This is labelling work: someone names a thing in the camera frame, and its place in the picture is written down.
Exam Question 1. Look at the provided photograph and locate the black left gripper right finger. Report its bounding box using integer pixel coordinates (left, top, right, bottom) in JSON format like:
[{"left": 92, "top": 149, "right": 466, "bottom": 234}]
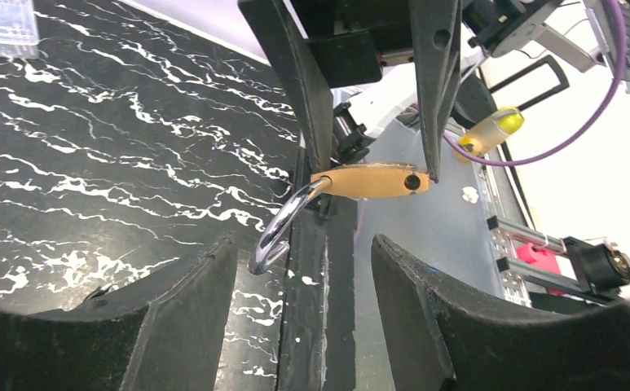
[{"left": 371, "top": 235, "right": 630, "bottom": 390}]

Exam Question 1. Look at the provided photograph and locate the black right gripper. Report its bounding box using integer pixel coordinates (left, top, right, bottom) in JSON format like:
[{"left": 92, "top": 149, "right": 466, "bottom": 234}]
[{"left": 237, "top": 0, "right": 564, "bottom": 182}]

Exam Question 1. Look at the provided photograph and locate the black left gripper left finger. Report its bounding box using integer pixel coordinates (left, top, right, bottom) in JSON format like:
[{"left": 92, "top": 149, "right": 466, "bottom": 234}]
[{"left": 0, "top": 234, "right": 238, "bottom": 390}]

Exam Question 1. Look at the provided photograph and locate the large brass padlock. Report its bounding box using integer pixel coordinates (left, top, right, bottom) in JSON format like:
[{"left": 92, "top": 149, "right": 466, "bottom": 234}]
[{"left": 248, "top": 162, "right": 431, "bottom": 275}]

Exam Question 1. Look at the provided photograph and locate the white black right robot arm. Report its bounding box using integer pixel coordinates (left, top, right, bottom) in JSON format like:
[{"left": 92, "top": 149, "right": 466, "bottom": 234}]
[{"left": 238, "top": 0, "right": 557, "bottom": 180}]

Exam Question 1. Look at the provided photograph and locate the clear plastic screw box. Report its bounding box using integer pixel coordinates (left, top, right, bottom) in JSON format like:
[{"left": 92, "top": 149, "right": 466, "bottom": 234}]
[{"left": 0, "top": 0, "right": 40, "bottom": 59}]

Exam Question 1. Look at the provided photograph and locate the aluminium frame rail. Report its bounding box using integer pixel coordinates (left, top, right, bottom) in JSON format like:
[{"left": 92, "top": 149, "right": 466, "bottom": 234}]
[{"left": 476, "top": 161, "right": 630, "bottom": 309}]

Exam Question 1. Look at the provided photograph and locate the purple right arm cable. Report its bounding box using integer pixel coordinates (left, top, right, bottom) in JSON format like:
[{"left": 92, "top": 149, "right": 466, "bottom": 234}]
[{"left": 443, "top": 0, "right": 629, "bottom": 168}]

